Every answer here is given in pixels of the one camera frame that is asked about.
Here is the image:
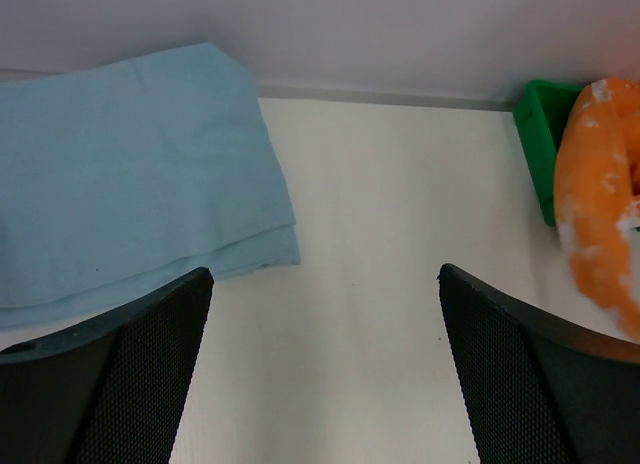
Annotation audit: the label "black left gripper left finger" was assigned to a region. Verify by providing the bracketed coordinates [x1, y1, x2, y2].
[1, 268, 214, 463]

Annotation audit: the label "orange tie-dye trousers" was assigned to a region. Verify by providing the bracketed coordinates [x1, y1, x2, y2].
[554, 77, 639, 340]

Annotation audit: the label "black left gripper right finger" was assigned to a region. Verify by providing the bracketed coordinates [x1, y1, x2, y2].
[438, 264, 639, 463]

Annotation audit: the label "light blue folded trousers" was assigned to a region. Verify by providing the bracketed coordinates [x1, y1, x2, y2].
[1, 43, 300, 330]

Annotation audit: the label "green plastic tray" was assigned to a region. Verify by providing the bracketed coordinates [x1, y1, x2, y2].
[512, 79, 640, 230]

